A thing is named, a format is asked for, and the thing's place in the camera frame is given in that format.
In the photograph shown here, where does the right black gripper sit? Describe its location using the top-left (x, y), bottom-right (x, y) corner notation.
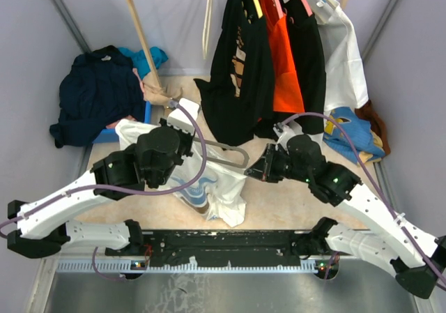
top-left (245, 143), bottom-right (311, 183)

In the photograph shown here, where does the beige garment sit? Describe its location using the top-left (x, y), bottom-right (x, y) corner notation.
top-left (142, 72), bottom-right (183, 107)

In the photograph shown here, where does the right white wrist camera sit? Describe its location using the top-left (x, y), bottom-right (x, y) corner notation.
top-left (273, 121), bottom-right (303, 149)

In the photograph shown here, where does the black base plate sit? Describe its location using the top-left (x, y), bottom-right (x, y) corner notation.
top-left (104, 228), bottom-right (335, 268)

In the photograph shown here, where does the brown garment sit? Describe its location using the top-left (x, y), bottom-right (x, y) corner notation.
top-left (355, 100), bottom-right (391, 155)

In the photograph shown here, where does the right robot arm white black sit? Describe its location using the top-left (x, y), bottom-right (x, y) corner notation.
top-left (245, 135), bottom-right (445, 299)

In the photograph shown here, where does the white hanging shirt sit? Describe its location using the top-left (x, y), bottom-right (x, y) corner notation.
top-left (307, 0), bottom-right (369, 116)

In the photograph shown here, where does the pink garment in basket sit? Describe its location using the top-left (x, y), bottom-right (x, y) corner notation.
top-left (105, 115), bottom-right (136, 129)

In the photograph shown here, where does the navy blue garment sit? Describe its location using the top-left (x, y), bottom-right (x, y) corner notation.
top-left (49, 45), bottom-right (146, 148)

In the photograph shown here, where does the blue plastic basket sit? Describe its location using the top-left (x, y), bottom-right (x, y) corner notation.
top-left (92, 102), bottom-right (151, 144)

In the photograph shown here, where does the orange hanging shirt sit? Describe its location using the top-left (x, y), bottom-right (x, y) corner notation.
top-left (259, 0), bottom-right (305, 114)

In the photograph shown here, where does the blue yellow printed garment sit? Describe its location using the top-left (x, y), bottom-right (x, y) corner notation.
top-left (323, 107), bottom-right (385, 166)

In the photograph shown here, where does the wooden clothes rack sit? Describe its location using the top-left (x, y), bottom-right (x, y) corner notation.
top-left (118, 0), bottom-right (357, 119)

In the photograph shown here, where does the black printed hanging shirt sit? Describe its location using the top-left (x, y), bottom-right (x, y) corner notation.
top-left (195, 0), bottom-right (275, 146)

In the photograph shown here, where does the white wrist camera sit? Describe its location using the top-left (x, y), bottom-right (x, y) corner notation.
top-left (273, 121), bottom-right (303, 149)
top-left (167, 98), bottom-right (200, 136)

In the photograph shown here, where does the white t shirt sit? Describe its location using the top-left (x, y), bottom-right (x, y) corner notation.
top-left (114, 118), bottom-right (247, 229)

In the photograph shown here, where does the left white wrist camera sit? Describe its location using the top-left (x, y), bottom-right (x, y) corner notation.
top-left (167, 98), bottom-right (200, 136)

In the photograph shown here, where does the beige hanger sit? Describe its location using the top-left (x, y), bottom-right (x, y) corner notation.
top-left (201, 0), bottom-right (213, 60)

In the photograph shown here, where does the teal garment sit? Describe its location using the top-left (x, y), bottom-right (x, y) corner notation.
top-left (118, 47), bottom-right (169, 79)

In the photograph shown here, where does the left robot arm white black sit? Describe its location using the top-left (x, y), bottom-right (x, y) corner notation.
top-left (6, 119), bottom-right (198, 259)

